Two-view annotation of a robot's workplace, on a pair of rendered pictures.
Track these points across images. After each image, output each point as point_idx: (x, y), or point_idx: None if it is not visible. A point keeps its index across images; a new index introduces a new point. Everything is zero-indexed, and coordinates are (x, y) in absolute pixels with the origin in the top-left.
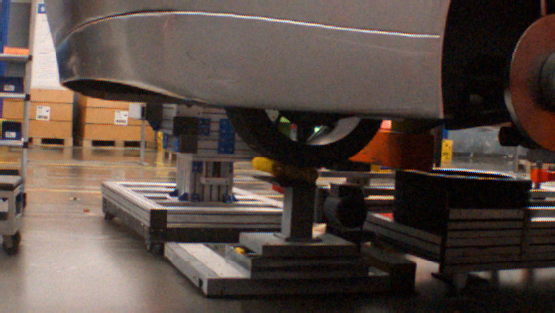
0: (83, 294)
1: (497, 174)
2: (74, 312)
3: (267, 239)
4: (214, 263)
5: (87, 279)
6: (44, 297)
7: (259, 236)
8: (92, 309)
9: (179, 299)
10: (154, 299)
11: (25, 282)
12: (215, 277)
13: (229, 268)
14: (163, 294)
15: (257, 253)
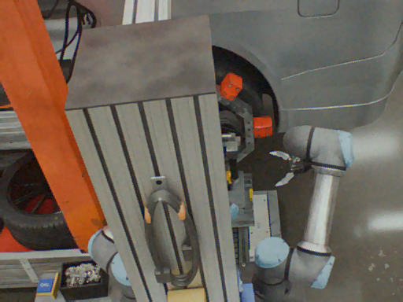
0: (355, 197)
1: (10, 191)
2: (356, 165)
3: (233, 185)
4: (261, 229)
5: (356, 233)
6: (379, 188)
7: (234, 194)
8: (347, 171)
9: (293, 193)
10: (310, 193)
11: (400, 218)
12: (270, 191)
13: (254, 215)
14: (303, 203)
15: (243, 182)
